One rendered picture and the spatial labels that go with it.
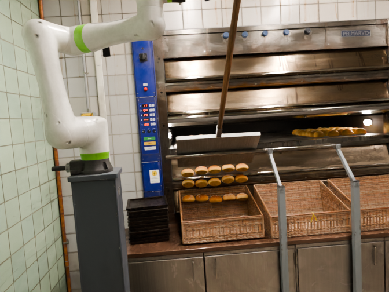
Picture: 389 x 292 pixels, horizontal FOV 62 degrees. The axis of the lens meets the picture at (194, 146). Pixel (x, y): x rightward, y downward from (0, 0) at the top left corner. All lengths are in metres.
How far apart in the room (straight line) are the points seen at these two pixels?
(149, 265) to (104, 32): 1.45
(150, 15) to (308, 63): 1.75
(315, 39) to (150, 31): 1.82
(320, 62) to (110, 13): 1.69
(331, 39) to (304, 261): 1.71
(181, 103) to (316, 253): 1.44
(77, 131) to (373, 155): 2.38
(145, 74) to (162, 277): 1.46
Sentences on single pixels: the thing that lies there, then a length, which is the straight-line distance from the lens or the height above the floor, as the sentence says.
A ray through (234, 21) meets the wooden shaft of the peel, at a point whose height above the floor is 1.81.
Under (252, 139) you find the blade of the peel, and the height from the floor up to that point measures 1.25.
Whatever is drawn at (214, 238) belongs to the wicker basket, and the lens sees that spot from 2.23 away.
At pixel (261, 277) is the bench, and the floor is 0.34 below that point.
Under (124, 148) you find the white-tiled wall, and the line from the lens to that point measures 2.61.
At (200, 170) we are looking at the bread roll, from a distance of 2.44.
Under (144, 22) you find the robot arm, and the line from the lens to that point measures 1.30.
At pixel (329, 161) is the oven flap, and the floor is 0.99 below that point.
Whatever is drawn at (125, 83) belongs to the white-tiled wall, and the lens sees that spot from 2.61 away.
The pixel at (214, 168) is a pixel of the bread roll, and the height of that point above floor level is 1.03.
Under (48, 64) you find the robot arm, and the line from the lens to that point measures 1.42.
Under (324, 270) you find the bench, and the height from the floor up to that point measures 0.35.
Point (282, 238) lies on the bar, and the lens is 2.21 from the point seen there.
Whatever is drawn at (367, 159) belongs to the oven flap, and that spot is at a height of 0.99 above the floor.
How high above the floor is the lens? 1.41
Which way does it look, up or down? 5 degrees down
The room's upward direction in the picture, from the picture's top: 4 degrees counter-clockwise
